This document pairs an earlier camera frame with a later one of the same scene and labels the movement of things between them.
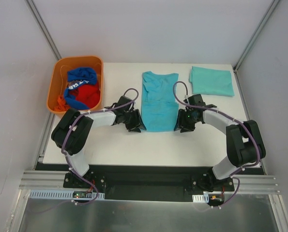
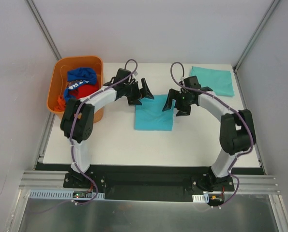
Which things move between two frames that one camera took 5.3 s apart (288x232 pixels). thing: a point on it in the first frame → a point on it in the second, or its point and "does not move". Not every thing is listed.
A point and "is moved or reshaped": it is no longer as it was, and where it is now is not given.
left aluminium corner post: [32, 7] does not move
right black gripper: [184, 121] → [178, 102]
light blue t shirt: [159, 110] is moved or reshaped
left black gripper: [133, 119] → [136, 93]
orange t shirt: [62, 106] does not move
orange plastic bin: [59, 76] does not move
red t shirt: [89, 95] does not move
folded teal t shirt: [210, 81] does not move
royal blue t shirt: [77, 77] does not move
